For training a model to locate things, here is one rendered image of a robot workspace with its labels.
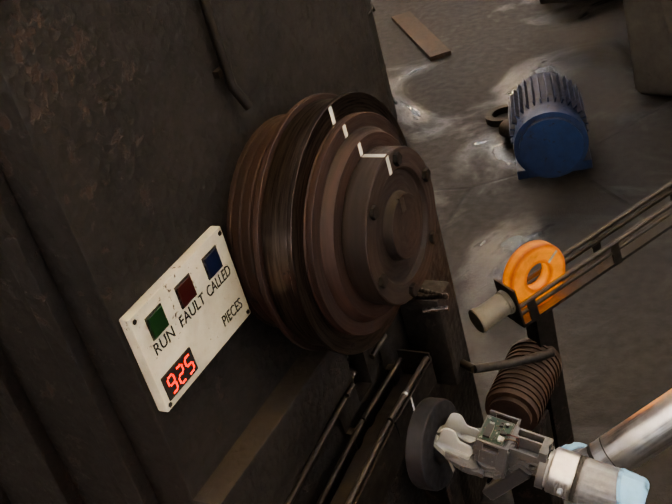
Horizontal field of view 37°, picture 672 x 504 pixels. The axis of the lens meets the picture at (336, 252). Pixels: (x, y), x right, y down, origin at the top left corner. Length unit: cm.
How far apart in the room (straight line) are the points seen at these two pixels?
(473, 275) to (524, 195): 56
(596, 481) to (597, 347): 159
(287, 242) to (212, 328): 19
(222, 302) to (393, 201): 34
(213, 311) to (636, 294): 199
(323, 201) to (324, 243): 7
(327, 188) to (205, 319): 29
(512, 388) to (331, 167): 81
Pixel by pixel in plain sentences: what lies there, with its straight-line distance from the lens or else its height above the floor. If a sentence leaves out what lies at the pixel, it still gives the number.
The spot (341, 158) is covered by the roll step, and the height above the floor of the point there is 128.
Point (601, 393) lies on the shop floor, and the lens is 301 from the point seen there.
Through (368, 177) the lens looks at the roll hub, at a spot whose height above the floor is 124.
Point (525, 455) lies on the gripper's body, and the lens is 163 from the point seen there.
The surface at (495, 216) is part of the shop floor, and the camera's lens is 392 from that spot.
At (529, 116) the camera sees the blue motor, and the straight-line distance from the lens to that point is 392.
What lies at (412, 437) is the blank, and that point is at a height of 89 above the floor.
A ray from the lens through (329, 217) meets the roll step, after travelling 162.
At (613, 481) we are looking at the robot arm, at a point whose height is 82.
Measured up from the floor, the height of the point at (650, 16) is 39.
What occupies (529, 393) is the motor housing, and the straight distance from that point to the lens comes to 225.
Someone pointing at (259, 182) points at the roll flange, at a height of 129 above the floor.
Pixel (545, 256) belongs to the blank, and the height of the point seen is 75.
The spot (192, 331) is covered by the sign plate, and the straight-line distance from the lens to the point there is 161.
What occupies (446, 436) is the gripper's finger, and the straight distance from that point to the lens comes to 166.
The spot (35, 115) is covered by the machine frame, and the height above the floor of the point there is 157.
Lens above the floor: 198
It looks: 30 degrees down
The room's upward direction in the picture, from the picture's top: 16 degrees counter-clockwise
